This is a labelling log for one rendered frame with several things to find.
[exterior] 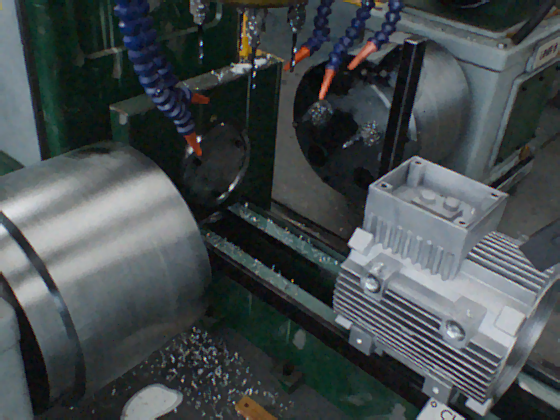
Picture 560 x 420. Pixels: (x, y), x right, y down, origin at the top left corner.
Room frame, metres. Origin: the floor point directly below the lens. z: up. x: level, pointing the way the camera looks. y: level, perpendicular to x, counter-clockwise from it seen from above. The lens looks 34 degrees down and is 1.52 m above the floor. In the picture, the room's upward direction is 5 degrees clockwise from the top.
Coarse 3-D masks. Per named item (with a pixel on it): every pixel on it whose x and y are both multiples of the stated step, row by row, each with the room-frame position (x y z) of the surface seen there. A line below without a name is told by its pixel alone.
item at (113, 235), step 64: (0, 192) 0.51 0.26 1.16; (64, 192) 0.52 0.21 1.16; (128, 192) 0.54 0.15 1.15; (0, 256) 0.44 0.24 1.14; (64, 256) 0.45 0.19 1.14; (128, 256) 0.48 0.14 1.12; (192, 256) 0.53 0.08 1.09; (64, 320) 0.42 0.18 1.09; (128, 320) 0.45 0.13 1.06; (192, 320) 0.52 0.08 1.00; (64, 384) 0.41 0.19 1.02
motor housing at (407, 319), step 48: (480, 240) 0.57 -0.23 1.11; (336, 288) 0.58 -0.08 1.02; (432, 288) 0.54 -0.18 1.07; (480, 288) 0.52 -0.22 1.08; (528, 288) 0.51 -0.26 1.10; (384, 336) 0.53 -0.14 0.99; (432, 336) 0.50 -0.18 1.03; (480, 336) 0.48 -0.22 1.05; (528, 336) 0.58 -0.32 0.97; (480, 384) 0.46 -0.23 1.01
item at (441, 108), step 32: (320, 64) 0.99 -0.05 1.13; (384, 64) 0.94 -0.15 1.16; (448, 64) 1.01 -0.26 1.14; (352, 96) 0.94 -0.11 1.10; (384, 96) 0.91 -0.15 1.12; (416, 96) 0.91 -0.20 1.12; (448, 96) 0.96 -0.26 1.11; (320, 128) 0.98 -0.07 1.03; (352, 128) 0.94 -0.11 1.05; (384, 128) 0.90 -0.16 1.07; (416, 128) 0.88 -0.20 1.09; (448, 128) 0.95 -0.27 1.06; (320, 160) 0.96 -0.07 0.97; (352, 160) 0.93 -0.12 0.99; (352, 192) 0.93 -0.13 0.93
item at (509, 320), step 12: (360, 228) 0.60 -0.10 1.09; (360, 240) 0.59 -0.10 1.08; (372, 240) 0.59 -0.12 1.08; (360, 252) 0.58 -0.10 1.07; (504, 312) 0.49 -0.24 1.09; (516, 312) 0.48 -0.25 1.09; (348, 324) 0.58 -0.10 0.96; (504, 324) 0.48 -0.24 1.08; (516, 324) 0.47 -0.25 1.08; (516, 336) 0.48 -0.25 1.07; (480, 408) 0.47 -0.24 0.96
